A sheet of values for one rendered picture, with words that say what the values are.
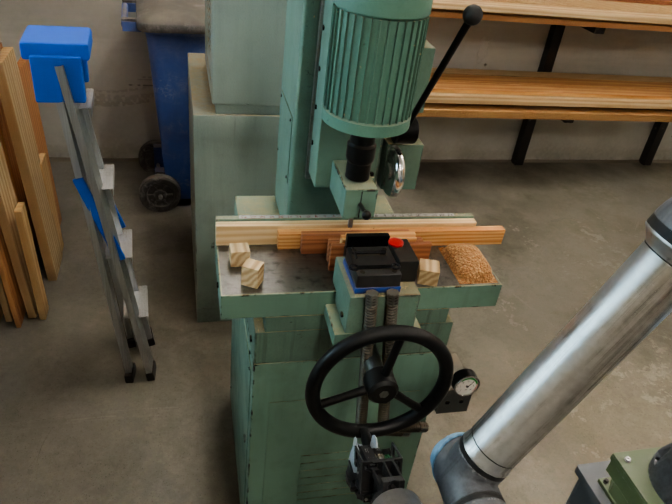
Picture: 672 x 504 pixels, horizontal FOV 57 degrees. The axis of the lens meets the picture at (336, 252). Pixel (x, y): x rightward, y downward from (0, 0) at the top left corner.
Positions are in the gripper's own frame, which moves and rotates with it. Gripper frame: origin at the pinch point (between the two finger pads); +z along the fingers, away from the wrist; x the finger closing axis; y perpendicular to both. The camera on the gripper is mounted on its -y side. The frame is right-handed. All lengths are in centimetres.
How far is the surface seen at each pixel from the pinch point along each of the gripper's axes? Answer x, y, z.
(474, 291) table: -28.9, 25.8, 15.8
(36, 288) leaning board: 86, -7, 137
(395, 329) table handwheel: -4.5, 26.1, -3.5
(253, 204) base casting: 13, 36, 68
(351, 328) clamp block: 0.6, 22.5, 6.9
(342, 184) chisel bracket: -1, 48, 23
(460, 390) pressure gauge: -28.9, 1.4, 18.1
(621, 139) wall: -258, 42, 272
